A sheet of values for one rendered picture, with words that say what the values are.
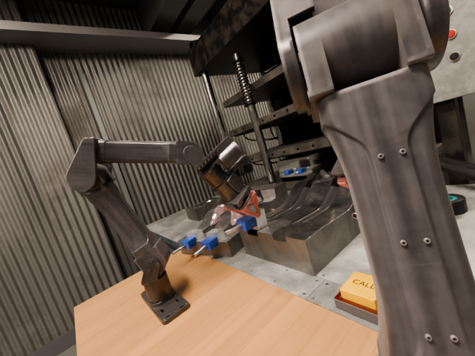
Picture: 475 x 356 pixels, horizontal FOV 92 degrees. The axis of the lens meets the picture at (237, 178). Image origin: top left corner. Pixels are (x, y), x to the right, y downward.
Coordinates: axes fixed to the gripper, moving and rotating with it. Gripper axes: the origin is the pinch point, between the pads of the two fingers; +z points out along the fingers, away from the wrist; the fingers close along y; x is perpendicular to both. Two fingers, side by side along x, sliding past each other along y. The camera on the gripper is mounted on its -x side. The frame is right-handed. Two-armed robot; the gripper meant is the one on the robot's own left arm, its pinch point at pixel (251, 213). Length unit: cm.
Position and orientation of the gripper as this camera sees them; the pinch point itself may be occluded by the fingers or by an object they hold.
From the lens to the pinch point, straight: 67.9
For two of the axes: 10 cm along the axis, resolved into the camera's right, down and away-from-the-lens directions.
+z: 6.3, 6.6, 4.1
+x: -5.2, 7.5, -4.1
